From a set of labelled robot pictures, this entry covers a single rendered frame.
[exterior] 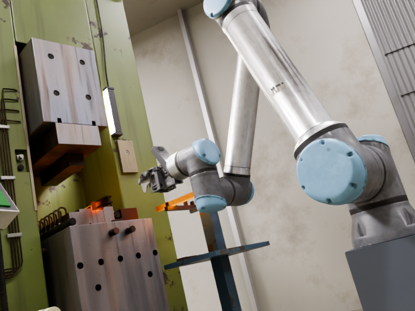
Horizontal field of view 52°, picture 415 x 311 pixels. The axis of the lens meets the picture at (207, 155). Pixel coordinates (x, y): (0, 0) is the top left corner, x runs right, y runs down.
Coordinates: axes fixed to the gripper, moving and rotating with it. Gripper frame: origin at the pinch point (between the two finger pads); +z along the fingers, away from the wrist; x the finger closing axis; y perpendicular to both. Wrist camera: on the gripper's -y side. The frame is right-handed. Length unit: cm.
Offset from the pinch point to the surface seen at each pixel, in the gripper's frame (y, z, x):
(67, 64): -66, 33, -3
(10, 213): 4.3, 16.9, -40.1
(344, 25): -174, 28, 318
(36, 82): -55, 34, -18
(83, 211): 2.0, 32.9, -6.5
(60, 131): -32.9, 32.8, -10.7
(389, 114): -68, 19, 322
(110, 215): 4.5, 33.0, 5.5
